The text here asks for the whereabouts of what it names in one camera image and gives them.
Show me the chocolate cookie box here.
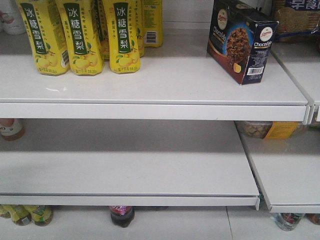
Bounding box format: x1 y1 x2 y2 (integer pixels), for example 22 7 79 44
207 0 279 85

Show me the white supermarket shelf unit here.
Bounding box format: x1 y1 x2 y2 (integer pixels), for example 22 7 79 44
0 0 309 206

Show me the dark cola bottle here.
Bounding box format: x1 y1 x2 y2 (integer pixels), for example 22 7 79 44
109 205 135 228

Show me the clear snack tub yellow label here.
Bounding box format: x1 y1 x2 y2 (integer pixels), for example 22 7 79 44
235 120 304 140

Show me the yellow pear drink bottle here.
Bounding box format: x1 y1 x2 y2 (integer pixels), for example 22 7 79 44
55 0 104 76
142 0 164 48
16 0 70 76
102 0 141 74

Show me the peach drink bottle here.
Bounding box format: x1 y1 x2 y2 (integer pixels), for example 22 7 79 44
0 118 25 141

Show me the green tea bottle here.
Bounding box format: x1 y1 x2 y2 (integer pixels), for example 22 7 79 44
3 204 32 226
22 204 53 227

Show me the clear bottle lower right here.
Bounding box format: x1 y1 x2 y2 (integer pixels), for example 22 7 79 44
275 212 305 232

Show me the biscuit bag blue label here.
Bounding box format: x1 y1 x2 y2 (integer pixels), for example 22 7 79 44
272 0 320 43

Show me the white pink drink bottle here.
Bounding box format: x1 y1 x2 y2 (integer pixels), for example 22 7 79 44
0 0 26 35

